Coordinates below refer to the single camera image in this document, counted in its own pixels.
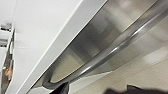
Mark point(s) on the steel kitchen sink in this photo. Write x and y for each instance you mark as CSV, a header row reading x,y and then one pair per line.
x,y
10,50

